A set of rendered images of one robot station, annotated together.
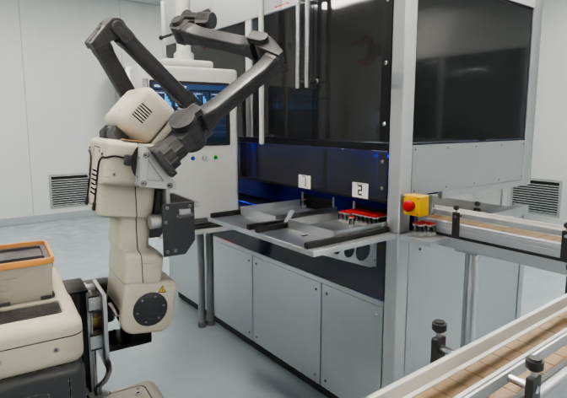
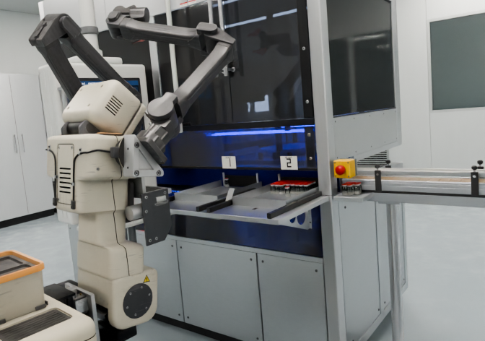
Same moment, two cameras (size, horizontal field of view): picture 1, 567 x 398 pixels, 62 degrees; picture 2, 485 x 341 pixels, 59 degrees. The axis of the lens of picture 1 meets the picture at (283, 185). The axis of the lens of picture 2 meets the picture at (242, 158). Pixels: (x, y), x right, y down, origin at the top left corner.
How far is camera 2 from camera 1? 40 cm
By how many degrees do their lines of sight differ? 15
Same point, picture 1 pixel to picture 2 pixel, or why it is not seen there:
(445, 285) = (362, 235)
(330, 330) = (270, 294)
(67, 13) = not seen: outside the picture
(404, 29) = (319, 19)
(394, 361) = (338, 308)
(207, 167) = not seen: hidden behind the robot
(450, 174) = (357, 141)
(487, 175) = (378, 139)
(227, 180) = not seen: hidden behind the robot
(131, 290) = (119, 285)
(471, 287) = (395, 232)
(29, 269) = (22, 279)
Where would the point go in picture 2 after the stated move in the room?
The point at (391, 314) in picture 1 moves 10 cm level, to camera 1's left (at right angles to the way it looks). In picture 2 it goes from (332, 267) to (310, 271)
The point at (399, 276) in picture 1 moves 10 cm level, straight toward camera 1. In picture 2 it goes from (335, 233) to (341, 240)
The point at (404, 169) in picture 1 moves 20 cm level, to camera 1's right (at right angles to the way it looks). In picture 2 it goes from (330, 139) to (372, 134)
